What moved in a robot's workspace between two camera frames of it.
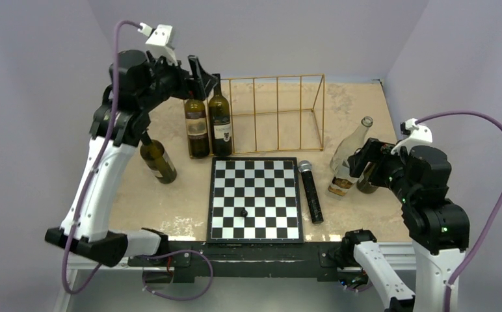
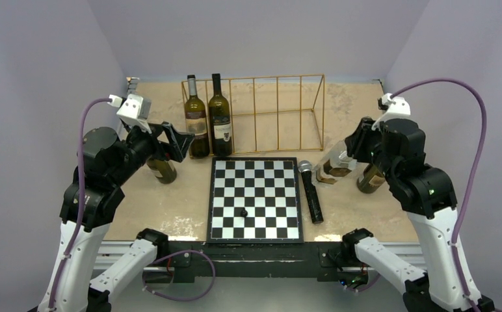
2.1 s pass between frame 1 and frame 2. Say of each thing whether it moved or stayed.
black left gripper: moved
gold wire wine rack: stayed
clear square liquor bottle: moved
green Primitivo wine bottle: stayed
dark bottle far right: stayed
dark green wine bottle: stayed
